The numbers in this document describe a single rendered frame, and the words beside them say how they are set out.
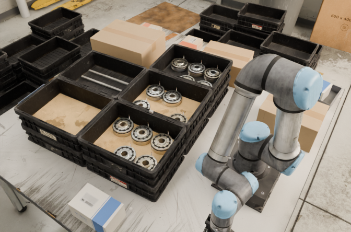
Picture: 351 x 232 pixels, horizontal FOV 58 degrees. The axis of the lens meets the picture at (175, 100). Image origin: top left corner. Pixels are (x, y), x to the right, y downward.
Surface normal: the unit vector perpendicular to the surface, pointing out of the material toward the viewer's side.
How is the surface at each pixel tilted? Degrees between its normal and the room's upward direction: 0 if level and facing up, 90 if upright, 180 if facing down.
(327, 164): 0
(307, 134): 90
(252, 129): 10
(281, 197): 0
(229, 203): 0
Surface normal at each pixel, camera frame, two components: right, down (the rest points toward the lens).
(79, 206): 0.00, -0.75
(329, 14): -0.53, 0.37
